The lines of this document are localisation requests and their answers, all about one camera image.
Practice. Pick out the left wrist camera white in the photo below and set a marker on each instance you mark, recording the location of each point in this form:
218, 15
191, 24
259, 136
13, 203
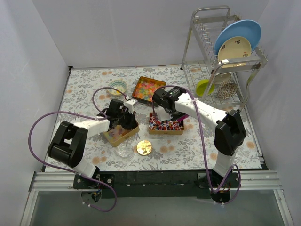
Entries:
130, 104

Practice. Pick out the floral tablecloth mat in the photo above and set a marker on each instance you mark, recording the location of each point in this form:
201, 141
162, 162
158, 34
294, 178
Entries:
86, 92

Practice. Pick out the magenta plastic scoop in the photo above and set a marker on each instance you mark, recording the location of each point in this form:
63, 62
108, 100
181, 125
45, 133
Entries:
182, 117

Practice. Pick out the blue plate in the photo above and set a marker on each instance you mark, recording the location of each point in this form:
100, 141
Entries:
248, 29

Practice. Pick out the cream plate with flowers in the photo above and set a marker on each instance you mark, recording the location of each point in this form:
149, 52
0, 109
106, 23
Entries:
235, 47

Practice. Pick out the patterned dark bowl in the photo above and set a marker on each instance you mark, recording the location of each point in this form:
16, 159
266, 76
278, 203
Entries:
227, 90

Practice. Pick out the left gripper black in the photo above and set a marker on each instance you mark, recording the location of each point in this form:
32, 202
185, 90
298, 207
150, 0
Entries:
128, 120

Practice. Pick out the patterned ceramic bowl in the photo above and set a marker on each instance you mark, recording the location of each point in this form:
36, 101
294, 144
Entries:
119, 85

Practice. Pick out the tin of jelly candies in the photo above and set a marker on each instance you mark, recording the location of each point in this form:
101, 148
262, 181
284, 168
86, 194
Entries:
119, 135

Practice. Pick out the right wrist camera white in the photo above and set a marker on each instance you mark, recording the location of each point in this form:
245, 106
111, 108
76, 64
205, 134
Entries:
162, 115

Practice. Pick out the metal dish rack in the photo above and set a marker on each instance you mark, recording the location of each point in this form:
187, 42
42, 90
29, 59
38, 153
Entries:
205, 25

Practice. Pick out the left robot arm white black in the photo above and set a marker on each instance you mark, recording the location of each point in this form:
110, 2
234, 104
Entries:
68, 143

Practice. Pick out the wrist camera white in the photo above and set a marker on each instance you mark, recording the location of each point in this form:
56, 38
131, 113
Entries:
130, 104
162, 115

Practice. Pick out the gold round tin lid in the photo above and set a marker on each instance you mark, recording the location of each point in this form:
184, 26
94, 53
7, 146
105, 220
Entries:
144, 147

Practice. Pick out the white bowl in rack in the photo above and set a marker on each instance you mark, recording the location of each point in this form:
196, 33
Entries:
222, 77

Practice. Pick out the tin of lollipops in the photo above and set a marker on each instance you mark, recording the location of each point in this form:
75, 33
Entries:
165, 128

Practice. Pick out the clear glass bowl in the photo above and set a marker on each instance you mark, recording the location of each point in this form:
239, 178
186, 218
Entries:
125, 151

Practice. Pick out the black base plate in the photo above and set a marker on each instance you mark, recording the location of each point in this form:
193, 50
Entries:
168, 183

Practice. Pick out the lime green bowl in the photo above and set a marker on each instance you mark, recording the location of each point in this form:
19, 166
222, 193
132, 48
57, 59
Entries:
201, 87

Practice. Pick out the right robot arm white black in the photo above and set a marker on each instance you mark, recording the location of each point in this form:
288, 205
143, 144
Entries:
229, 131

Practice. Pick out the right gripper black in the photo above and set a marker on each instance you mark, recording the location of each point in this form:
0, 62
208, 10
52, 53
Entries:
173, 115

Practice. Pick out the tin of star candies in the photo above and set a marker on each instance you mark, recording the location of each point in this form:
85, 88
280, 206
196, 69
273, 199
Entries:
145, 88

